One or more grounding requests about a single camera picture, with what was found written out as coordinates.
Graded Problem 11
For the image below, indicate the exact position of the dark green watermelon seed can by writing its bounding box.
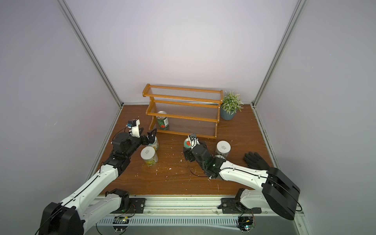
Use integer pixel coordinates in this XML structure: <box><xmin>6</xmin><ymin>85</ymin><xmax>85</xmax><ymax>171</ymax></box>
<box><xmin>156</xmin><ymin>111</ymin><xmax>169</xmax><ymax>130</ymax></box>

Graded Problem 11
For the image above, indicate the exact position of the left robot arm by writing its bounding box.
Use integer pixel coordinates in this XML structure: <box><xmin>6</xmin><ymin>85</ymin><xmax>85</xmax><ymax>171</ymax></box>
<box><xmin>36</xmin><ymin>129</ymin><xmax>157</xmax><ymax>235</ymax></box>

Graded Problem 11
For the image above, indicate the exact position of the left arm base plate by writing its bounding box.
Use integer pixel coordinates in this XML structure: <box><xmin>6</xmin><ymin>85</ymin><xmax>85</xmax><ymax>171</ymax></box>
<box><xmin>112</xmin><ymin>198</ymin><xmax>146</xmax><ymax>214</ymax></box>

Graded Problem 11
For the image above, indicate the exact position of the small potted green plant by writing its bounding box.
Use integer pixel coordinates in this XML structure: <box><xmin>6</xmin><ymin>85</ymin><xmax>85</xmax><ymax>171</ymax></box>
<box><xmin>220</xmin><ymin>91</ymin><xmax>244</xmax><ymax>120</ymax></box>

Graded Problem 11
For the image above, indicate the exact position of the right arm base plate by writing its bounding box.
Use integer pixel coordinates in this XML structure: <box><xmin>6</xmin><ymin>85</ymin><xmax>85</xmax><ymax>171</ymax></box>
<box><xmin>217</xmin><ymin>198</ymin><xmax>262</xmax><ymax>214</ymax></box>

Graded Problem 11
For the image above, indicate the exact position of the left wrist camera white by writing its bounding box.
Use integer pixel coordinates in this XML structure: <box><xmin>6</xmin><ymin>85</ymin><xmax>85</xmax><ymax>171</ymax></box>
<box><xmin>127</xmin><ymin>118</ymin><xmax>141</xmax><ymax>138</ymax></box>

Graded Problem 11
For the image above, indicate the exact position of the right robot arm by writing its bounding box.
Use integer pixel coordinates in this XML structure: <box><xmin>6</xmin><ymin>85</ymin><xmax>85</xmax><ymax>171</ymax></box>
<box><xmin>183</xmin><ymin>143</ymin><xmax>300</xmax><ymax>220</ymax></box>

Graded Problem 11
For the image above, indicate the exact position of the aluminium front rail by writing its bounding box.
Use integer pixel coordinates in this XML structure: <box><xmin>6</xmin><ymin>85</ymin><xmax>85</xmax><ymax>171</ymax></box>
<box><xmin>88</xmin><ymin>195</ymin><xmax>300</xmax><ymax>217</ymax></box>

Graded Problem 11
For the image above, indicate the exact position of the wooden three-tier shelf rack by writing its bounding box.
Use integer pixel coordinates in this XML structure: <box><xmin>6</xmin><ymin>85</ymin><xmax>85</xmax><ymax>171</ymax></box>
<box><xmin>143</xmin><ymin>84</ymin><xmax>223</xmax><ymax>139</ymax></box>

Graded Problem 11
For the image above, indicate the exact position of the black blue work glove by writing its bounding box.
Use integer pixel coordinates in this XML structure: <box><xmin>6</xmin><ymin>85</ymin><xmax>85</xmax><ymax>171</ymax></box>
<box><xmin>244</xmin><ymin>152</ymin><xmax>270</xmax><ymax>170</ymax></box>

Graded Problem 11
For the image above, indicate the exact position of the sunflower seed jar green label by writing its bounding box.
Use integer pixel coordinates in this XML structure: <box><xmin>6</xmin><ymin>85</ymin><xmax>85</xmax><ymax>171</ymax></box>
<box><xmin>148</xmin><ymin>137</ymin><xmax>160</xmax><ymax>151</ymax></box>

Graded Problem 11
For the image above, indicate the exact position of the yellow flower seed jar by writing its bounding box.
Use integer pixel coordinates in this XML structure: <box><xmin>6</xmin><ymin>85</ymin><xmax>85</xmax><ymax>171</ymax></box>
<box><xmin>141</xmin><ymin>146</ymin><xmax>158</xmax><ymax>166</ymax></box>

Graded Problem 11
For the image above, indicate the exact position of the left controller board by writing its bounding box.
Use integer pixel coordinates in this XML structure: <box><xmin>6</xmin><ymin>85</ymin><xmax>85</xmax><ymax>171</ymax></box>
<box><xmin>112</xmin><ymin>216</ymin><xmax>130</xmax><ymax>235</ymax></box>

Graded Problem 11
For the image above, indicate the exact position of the controller board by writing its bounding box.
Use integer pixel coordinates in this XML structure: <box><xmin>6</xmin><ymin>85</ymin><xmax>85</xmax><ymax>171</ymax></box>
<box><xmin>237</xmin><ymin>216</ymin><xmax>255</xmax><ymax>232</ymax></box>
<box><xmin>112</xmin><ymin>216</ymin><xmax>130</xmax><ymax>235</ymax></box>

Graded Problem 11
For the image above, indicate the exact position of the right controller board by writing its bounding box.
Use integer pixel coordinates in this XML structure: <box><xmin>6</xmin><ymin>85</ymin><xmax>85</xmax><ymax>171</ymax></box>
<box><xmin>237</xmin><ymin>216</ymin><xmax>255</xmax><ymax>232</ymax></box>

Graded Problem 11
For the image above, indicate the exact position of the tomato seed jar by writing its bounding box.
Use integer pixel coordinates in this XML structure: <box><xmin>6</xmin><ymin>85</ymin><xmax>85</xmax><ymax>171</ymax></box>
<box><xmin>184</xmin><ymin>138</ymin><xmax>191</xmax><ymax>148</ymax></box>

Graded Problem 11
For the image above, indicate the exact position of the white lid seed can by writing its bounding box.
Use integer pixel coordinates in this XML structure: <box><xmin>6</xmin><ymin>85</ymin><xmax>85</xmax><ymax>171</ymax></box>
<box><xmin>215</xmin><ymin>141</ymin><xmax>231</xmax><ymax>158</ymax></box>

